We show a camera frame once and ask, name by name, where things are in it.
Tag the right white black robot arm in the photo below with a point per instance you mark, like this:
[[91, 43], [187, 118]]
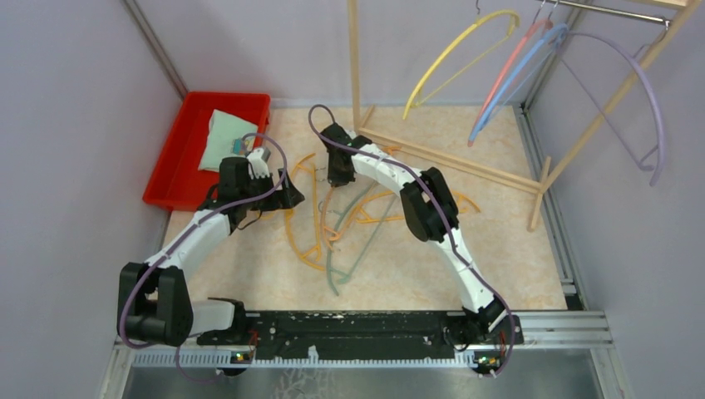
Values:
[[430, 212]]

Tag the metal rack rod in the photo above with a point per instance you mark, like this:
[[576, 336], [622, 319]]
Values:
[[658, 20]]

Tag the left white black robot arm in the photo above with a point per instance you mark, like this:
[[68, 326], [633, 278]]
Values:
[[154, 303]]

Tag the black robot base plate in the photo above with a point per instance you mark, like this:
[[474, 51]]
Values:
[[357, 336]]

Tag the purple hanger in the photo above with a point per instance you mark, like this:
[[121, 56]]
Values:
[[654, 160]]

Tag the green hanger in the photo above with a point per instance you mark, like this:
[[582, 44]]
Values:
[[334, 226]]

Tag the orange plastic hanger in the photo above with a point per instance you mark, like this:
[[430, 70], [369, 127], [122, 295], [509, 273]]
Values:
[[382, 207]]

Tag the red plastic bin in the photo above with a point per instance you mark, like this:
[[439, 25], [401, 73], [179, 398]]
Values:
[[176, 183]]

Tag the wooden hanger rack frame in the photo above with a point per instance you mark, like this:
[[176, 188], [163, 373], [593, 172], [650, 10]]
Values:
[[406, 136]]

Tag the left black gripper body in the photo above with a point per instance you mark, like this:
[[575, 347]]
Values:
[[257, 187]]

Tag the pink hanger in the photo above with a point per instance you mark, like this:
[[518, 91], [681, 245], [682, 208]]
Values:
[[501, 77]]

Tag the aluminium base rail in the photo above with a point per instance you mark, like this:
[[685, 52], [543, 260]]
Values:
[[542, 330]]

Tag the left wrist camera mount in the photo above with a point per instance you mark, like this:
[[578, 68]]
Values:
[[254, 163]]

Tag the yellow-orange plastic hook hanger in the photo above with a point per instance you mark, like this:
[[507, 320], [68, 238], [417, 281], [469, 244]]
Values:
[[300, 228]]

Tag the light green cartoon cloth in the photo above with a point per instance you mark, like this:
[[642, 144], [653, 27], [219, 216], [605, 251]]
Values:
[[225, 139]]

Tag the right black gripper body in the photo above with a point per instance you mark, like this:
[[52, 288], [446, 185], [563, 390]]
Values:
[[335, 174]]

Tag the blue hanger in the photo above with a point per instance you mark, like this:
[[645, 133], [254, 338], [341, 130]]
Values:
[[521, 70]]

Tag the light yellow hanger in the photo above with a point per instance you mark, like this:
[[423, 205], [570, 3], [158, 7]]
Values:
[[486, 34]]

